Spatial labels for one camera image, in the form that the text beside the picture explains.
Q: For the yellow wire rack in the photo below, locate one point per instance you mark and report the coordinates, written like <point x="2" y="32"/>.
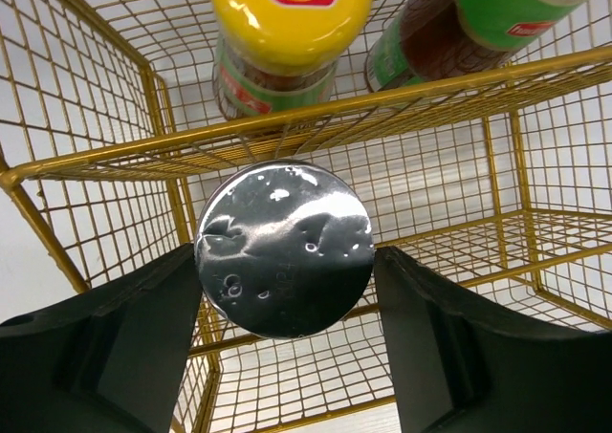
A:
<point x="114" y="136"/>

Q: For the silver lid white shaker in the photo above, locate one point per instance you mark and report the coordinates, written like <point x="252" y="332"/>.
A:
<point x="284" y="249"/>

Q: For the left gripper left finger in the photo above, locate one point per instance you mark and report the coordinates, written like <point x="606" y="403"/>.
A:
<point x="108" y="360"/>

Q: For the yellow cap sauce bottle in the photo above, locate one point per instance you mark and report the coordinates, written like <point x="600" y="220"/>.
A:
<point x="436" y="39"/>
<point x="277" y="55"/>

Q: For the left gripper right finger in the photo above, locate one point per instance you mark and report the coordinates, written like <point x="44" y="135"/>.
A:
<point x="462" y="363"/>

